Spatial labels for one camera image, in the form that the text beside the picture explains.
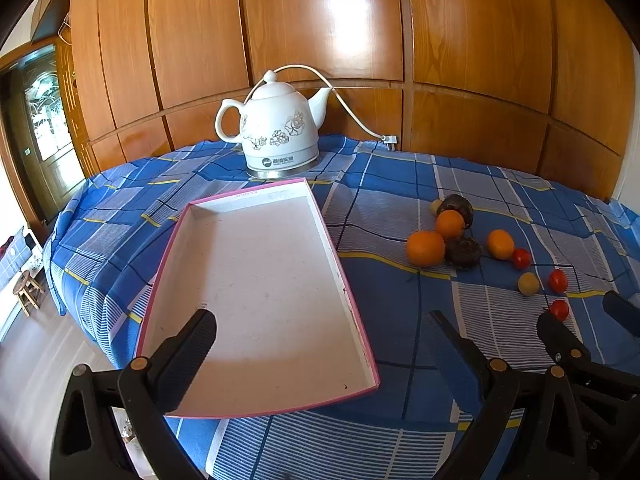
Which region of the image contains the large orange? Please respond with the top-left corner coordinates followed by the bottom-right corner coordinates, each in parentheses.
top-left (406, 231), bottom-right (446, 268)

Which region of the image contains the yellow cherry tomato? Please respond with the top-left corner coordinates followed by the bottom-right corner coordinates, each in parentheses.
top-left (518, 272), bottom-right (540, 297)

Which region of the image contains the wooden glass door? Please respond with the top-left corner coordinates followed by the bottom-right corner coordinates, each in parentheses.
top-left (1, 46), bottom-right (85, 224)

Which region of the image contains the white ceramic electric kettle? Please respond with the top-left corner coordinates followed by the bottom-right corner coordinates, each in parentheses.
top-left (214, 70), bottom-right (331, 179)

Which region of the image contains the red cherry tomato middle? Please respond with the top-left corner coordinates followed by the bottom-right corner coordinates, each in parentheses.
top-left (547, 269), bottom-right (568, 295)

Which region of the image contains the small wooden stool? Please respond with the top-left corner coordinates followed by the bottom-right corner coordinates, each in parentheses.
top-left (13, 270), bottom-right (46, 318)

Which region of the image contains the red cherry tomato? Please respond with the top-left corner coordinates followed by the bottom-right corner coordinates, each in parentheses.
top-left (511, 248), bottom-right (532, 271)
top-left (547, 269), bottom-right (568, 295)
top-left (549, 299), bottom-right (570, 323)

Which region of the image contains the white tray with pink rim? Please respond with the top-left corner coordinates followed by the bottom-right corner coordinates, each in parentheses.
top-left (137, 179), bottom-right (380, 419)

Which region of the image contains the dark mangosteen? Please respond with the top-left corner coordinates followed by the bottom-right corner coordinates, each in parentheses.
top-left (445, 236), bottom-right (482, 271)
top-left (436, 194), bottom-right (474, 230)

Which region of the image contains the dark mangosteen back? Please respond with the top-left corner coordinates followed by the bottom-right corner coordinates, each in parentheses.
top-left (436, 194), bottom-right (474, 230)

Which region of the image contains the white kettle power cord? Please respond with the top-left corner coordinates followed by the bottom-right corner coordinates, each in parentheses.
top-left (244, 63), bottom-right (399, 152)

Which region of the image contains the red cherry tomato lower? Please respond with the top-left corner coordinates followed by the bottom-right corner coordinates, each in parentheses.
top-left (549, 299), bottom-right (570, 323)

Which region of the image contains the small orange right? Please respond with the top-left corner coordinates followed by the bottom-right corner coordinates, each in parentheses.
top-left (486, 229), bottom-right (515, 260)

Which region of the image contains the blue plaid tablecloth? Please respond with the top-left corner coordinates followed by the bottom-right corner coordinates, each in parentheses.
top-left (44, 136), bottom-right (639, 479)

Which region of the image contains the medium orange behind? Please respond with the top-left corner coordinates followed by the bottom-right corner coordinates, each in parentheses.
top-left (435, 209), bottom-right (465, 240)

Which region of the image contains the red cherry tomato upper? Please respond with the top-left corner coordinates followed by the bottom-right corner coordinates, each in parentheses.
top-left (511, 248), bottom-right (532, 271)

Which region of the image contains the small pale yellow fruit back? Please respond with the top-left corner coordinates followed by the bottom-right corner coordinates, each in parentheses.
top-left (430, 200), bottom-right (442, 217)

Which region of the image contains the dark mangosteen front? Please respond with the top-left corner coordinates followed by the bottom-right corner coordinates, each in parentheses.
top-left (445, 236), bottom-right (482, 271)

